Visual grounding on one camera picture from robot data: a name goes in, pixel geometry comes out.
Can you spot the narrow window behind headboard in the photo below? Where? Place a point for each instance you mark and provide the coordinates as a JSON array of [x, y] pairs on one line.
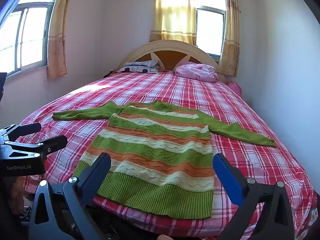
[[210, 30]]

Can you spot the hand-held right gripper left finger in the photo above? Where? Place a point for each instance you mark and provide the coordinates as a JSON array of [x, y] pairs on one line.
[[103, 166]]

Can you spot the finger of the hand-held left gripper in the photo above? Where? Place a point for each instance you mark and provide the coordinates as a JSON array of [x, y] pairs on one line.
[[25, 128], [50, 145]]

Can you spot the cream wooden headboard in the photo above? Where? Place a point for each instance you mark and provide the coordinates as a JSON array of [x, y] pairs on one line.
[[160, 46]]

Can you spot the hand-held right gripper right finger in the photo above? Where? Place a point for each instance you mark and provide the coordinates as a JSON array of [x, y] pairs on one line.
[[225, 175]]

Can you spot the large sliding window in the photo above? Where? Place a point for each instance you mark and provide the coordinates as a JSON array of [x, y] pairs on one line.
[[30, 42]]

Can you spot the grey patterned pillow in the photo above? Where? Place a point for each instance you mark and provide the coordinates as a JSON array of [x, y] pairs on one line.
[[140, 67]]

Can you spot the dark cloth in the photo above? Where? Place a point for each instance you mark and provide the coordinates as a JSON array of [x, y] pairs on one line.
[[110, 74]]

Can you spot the green striped knit sweater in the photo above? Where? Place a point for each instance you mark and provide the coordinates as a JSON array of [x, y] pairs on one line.
[[155, 155]]

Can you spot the red plaid bed sheet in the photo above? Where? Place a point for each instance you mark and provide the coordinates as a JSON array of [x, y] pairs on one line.
[[250, 125]]

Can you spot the pink bundled quilt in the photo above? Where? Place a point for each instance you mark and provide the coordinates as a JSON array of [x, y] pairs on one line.
[[197, 72]]

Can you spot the yellow patterned curtain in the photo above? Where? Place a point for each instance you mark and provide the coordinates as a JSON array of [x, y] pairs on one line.
[[231, 30], [57, 42], [175, 17]]

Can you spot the pink cloth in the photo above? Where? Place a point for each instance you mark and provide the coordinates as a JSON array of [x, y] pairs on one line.
[[235, 88]]

